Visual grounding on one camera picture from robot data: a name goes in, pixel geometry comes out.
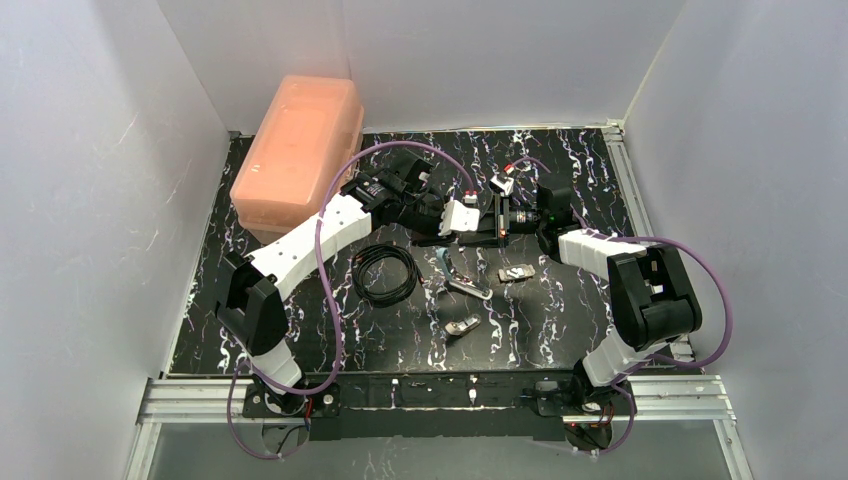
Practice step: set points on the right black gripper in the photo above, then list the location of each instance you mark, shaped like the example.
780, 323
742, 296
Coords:
499, 219

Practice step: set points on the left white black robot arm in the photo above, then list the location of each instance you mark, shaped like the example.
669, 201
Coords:
251, 289

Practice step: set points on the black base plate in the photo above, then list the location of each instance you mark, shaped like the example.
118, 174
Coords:
496, 403

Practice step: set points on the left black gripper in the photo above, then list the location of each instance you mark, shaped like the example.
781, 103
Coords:
428, 221

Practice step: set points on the orange plastic storage box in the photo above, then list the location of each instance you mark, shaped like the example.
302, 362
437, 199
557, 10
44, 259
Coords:
312, 127

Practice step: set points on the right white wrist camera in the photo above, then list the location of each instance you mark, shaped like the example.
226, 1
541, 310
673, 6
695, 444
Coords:
502, 184

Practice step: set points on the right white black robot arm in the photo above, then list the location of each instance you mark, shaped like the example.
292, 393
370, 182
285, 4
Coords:
652, 300

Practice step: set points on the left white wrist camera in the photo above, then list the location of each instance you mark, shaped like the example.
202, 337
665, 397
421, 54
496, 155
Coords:
458, 218

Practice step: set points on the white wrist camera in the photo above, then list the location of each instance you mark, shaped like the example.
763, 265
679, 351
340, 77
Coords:
458, 218
502, 184

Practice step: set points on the aluminium frame rail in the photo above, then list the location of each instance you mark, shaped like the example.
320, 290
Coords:
682, 426

